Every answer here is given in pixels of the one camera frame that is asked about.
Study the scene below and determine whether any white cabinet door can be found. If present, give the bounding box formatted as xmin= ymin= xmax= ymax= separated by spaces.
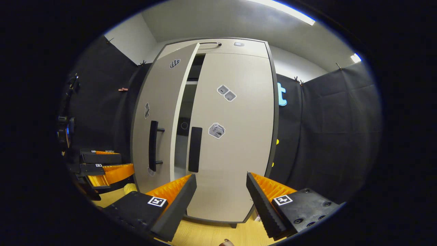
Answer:
xmin=131 ymin=42 xmax=200 ymax=195
xmin=186 ymin=51 xmax=275 ymax=222

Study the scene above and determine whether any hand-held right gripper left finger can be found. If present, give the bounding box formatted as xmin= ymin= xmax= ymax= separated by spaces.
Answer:
xmin=102 ymin=174 xmax=198 ymax=243

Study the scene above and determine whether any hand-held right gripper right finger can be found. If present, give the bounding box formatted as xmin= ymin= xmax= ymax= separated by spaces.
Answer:
xmin=246 ymin=172 xmax=342 ymax=241

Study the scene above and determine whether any black door handle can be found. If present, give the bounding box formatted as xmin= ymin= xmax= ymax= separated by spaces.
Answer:
xmin=188 ymin=127 xmax=203 ymax=173
xmin=149 ymin=120 xmax=165 ymax=172

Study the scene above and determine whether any black backdrop cloth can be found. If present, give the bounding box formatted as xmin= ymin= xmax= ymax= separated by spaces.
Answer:
xmin=67 ymin=34 xmax=152 ymax=192
xmin=270 ymin=61 xmax=383 ymax=204

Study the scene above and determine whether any white cabinet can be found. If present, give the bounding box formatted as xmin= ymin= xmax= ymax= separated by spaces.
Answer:
xmin=130 ymin=37 xmax=280 ymax=229

